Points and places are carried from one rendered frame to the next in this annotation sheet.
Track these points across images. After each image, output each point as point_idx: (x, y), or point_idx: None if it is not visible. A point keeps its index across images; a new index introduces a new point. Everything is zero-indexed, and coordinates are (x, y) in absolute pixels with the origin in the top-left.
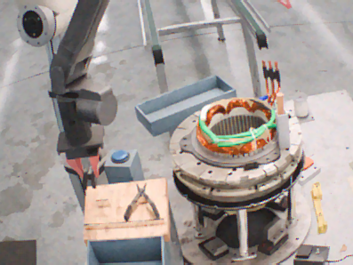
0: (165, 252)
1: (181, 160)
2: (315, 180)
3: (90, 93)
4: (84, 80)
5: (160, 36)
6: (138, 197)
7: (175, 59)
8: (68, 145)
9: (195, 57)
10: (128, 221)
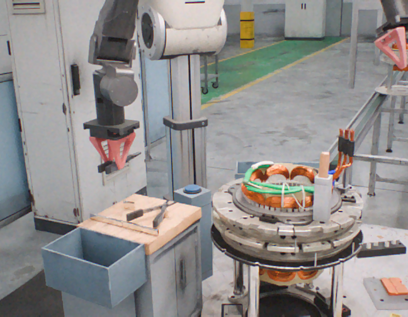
0: (135, 263)
1: (219, 196)
2: (399, 314)
3: (112, 70)
4: (123, 64)
5: (381, 185)
6: (156, 207)
7: (383, 206)
8: (96, 123)
9: (402, 211)
10: (128, 222)
